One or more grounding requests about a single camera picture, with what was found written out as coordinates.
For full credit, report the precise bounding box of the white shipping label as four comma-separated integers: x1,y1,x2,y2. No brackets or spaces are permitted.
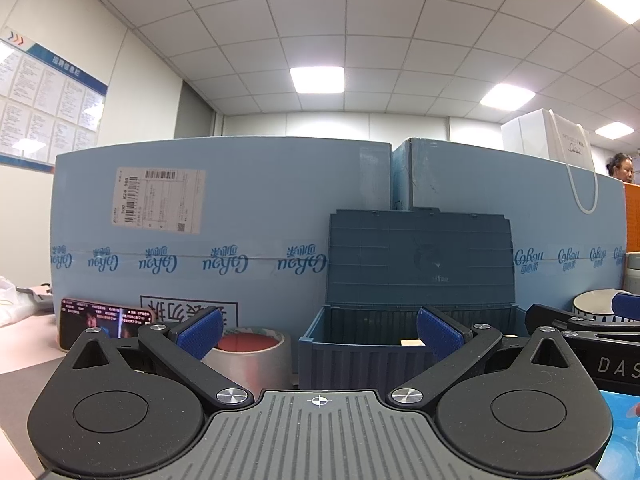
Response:
111,167,207,235

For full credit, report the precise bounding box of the clear packing tape roll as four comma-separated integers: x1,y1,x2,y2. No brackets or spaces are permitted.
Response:
202,327,292,391

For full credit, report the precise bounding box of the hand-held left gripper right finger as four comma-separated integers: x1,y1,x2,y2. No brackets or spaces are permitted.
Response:
390,305,576,406

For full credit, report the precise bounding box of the round silver lidded container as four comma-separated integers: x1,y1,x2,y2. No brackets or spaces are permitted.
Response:
571,288,640,318

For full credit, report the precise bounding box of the wall notice board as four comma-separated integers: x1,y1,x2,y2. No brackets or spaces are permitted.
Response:
0,26,109,173

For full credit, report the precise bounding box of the blue printed packet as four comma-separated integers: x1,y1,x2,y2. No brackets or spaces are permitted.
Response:
597,389,640,480

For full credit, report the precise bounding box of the grey plastic object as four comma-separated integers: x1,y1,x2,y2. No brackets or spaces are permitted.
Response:
16,284,55,311

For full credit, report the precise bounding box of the large blue cardboard box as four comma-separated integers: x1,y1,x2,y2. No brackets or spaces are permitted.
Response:
50,136,393,376

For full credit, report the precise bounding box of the grey cup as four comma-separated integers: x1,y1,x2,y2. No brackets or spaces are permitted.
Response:
625,252,640,293

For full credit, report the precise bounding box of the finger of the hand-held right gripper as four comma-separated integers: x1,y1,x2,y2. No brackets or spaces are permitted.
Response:
525,304,640,333
611,292,640,322

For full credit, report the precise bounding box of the pink cased smartphone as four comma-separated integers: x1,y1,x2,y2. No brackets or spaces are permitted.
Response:
60,297,153,352

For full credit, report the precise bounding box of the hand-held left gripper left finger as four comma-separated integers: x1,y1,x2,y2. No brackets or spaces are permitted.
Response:
65,306,255,407

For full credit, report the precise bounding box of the white plastic bag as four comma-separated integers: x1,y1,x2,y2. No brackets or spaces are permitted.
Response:
0,276,56,328

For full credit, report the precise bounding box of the dark blue plastic storage box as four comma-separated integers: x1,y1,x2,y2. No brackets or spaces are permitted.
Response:
298,207,518,391

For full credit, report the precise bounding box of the white paper bag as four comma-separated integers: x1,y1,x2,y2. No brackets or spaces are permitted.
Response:
501,108,599,213

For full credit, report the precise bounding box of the grey desk mat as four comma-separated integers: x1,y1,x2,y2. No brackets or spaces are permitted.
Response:
0,352,71,441

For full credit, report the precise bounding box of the orange partition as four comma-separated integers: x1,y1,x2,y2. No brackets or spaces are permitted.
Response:
622,181,640,253

